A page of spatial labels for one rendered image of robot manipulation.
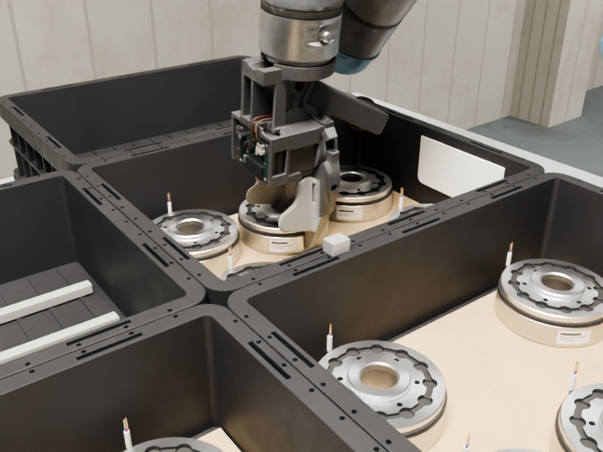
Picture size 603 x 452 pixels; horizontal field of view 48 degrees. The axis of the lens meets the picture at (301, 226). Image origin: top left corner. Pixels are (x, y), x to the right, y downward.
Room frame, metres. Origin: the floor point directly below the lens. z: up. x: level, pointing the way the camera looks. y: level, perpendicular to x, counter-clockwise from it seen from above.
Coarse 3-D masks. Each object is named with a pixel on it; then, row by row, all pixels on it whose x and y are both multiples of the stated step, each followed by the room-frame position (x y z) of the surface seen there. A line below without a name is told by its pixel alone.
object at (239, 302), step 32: (512, 192) 0.60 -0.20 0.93; (416, 224) 0.53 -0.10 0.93; (448, 224) 0.54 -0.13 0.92; (352, 256) 0.47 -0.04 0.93; (256, 288) 0.43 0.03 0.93; (288, 288) 0.44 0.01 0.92; (256, 320) 0.39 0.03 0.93; (288, 352) 0.35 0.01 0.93; (320, 384) 0.32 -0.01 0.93; (352, 416) 0.29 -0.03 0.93; (384, 448) 0.27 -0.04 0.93; (416, 448) 0.27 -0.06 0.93
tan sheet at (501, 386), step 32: (448, 320) 0.53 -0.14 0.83; (480, 320) 0.53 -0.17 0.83; (448, 352) 0.48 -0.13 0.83; (480, 352) 0.48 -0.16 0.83; (512, 352) 0.48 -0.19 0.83; (544, 352) 0.48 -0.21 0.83; (576, 352) 0.48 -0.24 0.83; (448, 384) 0.44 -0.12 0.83; (480, 384) 0.44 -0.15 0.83; (512, 384) 0.44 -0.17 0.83; (544, 384) 0.44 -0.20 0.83; (576, 384) 0.44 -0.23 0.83; (448, 416) 0.40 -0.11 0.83; (480, 416) 0.40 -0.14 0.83; (512, 416) 0.40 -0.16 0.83; (544, 416) 0.40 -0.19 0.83; (448, 448) 0.37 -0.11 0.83; (480, 448) 0.37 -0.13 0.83; (544, 448) 0.37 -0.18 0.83
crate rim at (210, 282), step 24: (408, 120) 0.80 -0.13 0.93; (168, 144) 0.72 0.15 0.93; (192, 144) 0.73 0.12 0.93; (480, 144) 0.72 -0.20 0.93; (96, 168) 0.66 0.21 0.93; (528, 168) 0.66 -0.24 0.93; (480, 192) 0.60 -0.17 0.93; (144, 216) 0.54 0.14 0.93; (408, 216) 0.55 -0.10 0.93; (168, 240) 0.50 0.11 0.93; (360, 240) 0.50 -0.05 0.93; (192, 264) 0.46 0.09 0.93; (288, 264) 0.46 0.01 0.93; (216, 288) 0.43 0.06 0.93; (240, 288) 0.43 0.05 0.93
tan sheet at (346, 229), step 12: (396, 192) 0.81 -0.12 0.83; (396, 204) 0.77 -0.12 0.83; (408, 204) 0.77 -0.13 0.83; (384, 216) 0.74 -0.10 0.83; (336, 228) 0.71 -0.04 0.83; (348, 228) 0.71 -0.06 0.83; (360, 228) 0.71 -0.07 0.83; (240, 240) 0.68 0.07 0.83; (240, 252) 0.65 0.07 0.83; (252, 252) 0.65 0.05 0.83; (240, 264) 0.63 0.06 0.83
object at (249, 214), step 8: (240, 208) 0.70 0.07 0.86; (248, 208) 0.70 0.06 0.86; (256, 208) 0.70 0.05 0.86; (240, 216) 0.68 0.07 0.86; (248, 216) 0.68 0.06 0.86; (256, 216) 0.68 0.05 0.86; (264, 216) 0.68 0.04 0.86; (248, 224) 0.67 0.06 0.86; (256, 224) 0.66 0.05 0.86; (264, 224) 0.66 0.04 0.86; (272, 224) 0.66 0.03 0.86; (272, 232) 0.65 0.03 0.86; (280, 232) 0.65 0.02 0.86; (288, 232) 0.65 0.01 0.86
